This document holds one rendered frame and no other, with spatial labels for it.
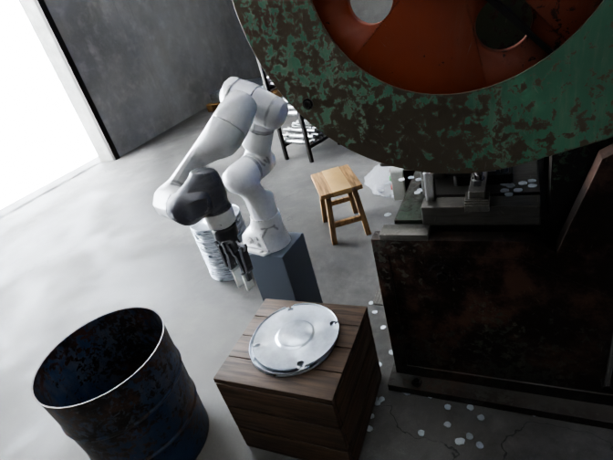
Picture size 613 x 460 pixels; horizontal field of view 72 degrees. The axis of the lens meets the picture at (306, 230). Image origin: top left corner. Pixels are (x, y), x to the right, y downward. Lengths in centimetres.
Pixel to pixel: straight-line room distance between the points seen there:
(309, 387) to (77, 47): 540
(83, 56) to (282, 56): 530
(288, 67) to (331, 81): 9
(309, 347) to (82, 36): 538
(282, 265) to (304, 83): 91
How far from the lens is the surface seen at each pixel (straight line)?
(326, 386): 126
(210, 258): 241
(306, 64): 90
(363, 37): 93
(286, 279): 170
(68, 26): 614
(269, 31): 92
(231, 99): 124
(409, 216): 132
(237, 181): 150
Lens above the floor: 131
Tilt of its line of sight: 29 degrees down
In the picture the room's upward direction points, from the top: 16 degrees counter-clockwise
